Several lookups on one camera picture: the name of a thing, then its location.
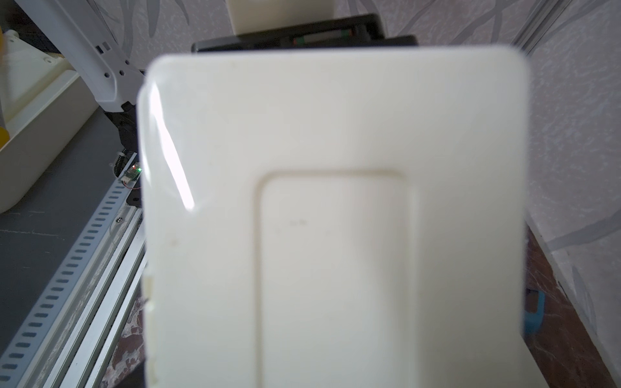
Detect cream wrap dispenser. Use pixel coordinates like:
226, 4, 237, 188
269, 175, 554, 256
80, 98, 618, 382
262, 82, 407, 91
1, 30, 99, 212
137, 45, 541, 387

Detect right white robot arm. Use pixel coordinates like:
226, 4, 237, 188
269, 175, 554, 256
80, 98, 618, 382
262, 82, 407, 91
17, 1, 144, 152

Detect blue garden hand rake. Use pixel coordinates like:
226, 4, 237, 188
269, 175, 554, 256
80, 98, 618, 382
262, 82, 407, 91
522, 289, 546, 336

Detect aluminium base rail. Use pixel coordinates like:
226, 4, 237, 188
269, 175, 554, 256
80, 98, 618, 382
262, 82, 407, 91
1, 151, 146, 387

